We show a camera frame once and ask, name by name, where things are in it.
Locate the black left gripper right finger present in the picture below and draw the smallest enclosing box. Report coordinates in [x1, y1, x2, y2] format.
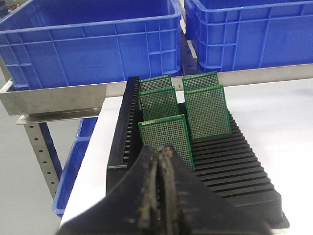
[158, 145, 271, 235]

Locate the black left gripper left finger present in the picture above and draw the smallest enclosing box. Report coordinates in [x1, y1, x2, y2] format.
[57, 146, 159, 235]

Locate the black slotted board rack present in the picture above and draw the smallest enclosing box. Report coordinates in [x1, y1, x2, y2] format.
[106, 77, 289, 229]

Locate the green perforated circuit board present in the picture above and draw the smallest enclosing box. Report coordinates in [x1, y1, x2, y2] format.
[138, 115, 195, 171]
[184, 85, 232, 140]
[139, 86, 179, 121]
[182, 71, 219, 91]
[139, 74, 172, 92]

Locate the blue lower bin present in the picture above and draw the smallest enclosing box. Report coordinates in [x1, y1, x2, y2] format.
[52, 117, 97, 217]

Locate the perforated steel leg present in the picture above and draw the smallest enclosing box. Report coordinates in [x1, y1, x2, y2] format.
[24, 122, 62, 198]

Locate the blue plastic crate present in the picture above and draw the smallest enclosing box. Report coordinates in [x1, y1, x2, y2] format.
[184, 0, 313, 72]
[0, 0, 181, 90]

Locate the steel shelf rail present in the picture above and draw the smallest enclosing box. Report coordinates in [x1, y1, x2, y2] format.
[0, 64, 313, 124]

